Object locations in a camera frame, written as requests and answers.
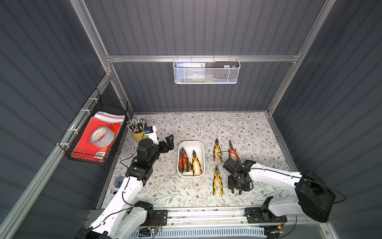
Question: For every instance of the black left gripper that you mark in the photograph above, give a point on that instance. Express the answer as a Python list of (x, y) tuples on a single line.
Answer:
[(164, 146)]

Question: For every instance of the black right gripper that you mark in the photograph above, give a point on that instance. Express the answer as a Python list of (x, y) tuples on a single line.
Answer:
[(236, 178)]

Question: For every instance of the large yellow black pliers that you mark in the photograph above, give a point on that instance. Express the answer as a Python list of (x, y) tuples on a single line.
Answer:
[(217, 182)]

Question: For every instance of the orange handled cutting pliers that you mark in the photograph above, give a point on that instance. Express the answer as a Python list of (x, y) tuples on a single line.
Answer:
[(232, 152)]

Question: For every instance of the white plastic storage box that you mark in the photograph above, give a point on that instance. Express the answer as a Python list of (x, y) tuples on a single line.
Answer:
[(189, 146)]

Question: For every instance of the small yellow handled pliers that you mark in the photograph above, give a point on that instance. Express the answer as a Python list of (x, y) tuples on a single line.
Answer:
[(217, 151)]

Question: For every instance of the orange long nose pliers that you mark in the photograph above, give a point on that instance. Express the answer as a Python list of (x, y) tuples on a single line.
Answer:
[(182, 161)]

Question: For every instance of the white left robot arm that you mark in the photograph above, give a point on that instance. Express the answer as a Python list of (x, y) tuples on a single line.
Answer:
[(122, 217)]

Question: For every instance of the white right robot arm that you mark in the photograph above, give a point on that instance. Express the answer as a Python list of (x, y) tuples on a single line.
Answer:
[(308, 194)]

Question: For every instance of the yellow black pliers in box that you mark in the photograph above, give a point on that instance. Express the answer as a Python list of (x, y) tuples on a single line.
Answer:
[(197, 170)]

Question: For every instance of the blue box in basket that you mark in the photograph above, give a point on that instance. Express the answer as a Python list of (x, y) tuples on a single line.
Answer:
[(189, 65)]

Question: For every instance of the yellow pen holder cup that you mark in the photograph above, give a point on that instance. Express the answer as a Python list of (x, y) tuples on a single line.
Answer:
[(138, 136)]

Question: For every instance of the bundle of pens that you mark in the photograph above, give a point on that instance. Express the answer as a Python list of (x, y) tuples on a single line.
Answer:
[(137, 124)]

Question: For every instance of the floral table mat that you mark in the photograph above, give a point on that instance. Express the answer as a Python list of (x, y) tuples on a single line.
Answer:
[(249, 133)]

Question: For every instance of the clear tape roll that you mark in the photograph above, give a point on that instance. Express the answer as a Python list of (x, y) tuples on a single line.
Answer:
[(102, 137)]

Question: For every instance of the red paper packet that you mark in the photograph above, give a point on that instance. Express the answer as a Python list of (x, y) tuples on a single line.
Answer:
[(88, 152)]

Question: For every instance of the small circuit board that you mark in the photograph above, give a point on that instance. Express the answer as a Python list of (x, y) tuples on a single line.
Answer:
[(149, 232)]

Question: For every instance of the black device in basket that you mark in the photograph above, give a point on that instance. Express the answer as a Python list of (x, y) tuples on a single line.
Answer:
[(226, 64)]

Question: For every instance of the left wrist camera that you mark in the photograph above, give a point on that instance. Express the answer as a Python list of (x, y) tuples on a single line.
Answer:
[(150, 132)]

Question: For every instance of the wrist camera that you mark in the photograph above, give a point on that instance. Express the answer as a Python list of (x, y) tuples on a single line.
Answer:
[(150, 132), (230, 165)]

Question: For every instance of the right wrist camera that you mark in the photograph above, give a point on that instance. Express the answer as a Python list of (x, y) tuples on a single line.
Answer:
[(230, 165)]

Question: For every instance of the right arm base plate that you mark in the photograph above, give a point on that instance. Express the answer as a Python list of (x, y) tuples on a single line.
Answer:
[(257, 215)]

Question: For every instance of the aluminium front rail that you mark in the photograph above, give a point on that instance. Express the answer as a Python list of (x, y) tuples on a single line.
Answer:
[(221, 216)]

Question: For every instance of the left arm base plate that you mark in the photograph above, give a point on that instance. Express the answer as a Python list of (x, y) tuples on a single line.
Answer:
[(156, 218)]

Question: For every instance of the white ventilated cable duct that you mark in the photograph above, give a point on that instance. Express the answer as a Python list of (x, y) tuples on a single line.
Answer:
[(241, 232)]

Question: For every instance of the black wire wall basket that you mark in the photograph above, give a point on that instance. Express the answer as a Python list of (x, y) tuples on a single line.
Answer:
[(100, 103)]

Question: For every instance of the white mesh wall basket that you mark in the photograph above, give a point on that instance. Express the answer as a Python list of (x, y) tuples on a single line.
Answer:
[(208, 75)]

